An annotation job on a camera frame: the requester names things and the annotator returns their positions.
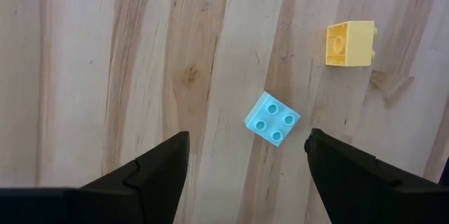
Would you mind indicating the pale yellow brick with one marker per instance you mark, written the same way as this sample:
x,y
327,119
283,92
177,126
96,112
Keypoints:
x,y
358,43

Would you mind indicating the light blue small brick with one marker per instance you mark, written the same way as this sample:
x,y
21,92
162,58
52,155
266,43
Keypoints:
x,y
272,118

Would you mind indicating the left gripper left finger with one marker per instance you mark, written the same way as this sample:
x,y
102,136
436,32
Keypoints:
x,y
122,196

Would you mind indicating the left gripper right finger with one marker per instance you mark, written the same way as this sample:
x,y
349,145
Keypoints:
x,y
368,196

